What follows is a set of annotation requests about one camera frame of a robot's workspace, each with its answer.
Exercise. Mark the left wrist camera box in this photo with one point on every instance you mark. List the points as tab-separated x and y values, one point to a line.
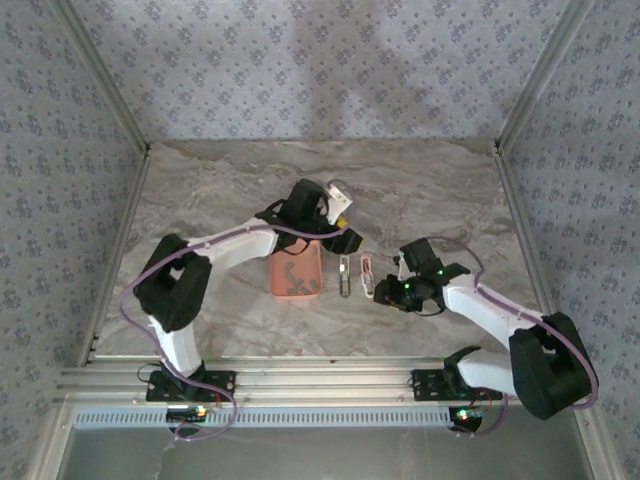
340	202

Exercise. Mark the aluminium side rail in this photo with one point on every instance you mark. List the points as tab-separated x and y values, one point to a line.
516	200
117	250

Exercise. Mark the brown stapler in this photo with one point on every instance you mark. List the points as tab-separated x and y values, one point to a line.
345	285

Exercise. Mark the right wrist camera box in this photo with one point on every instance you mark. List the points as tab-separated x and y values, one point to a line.
400	265

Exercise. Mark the pink white stapler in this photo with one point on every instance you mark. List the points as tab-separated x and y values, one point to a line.
367	280

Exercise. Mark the aluminium extrusion beam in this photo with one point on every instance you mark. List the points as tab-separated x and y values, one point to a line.
325	380

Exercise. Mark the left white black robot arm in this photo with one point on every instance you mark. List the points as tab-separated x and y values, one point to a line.
172	285

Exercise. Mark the small controller board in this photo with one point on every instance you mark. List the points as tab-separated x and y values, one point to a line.
467	415
186	414

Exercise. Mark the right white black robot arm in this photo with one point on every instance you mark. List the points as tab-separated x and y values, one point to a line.
550	365

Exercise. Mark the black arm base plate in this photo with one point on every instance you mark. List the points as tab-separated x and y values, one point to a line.
220	385
427	385

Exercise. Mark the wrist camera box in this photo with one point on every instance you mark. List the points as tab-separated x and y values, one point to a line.
400	265
340	202

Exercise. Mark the pink plastic tray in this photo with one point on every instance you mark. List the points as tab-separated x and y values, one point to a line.
280	290

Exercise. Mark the aluminium frame post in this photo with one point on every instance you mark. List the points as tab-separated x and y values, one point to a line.
107	75
540	75

